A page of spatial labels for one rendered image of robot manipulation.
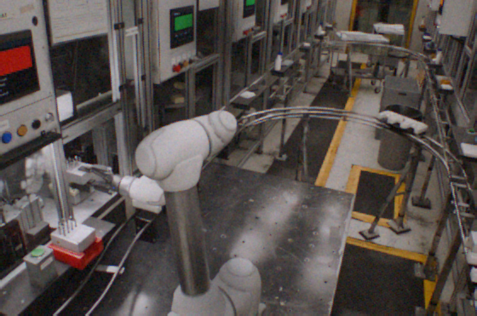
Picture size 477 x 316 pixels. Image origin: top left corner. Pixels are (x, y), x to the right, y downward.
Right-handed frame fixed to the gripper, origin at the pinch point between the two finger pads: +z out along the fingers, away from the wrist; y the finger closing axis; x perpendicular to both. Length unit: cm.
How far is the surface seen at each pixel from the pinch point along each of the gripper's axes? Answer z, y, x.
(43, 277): -22, -8, 50
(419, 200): -174, -100, -220
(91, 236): -25.9, -4.4, 29.1
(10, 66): -11, 60, 38
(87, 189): 3.5, -10.8, -3.3
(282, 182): -70, -35, -91
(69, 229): -18.2, -2.1, 31.7
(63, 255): -19.6, -9.2, 37.9
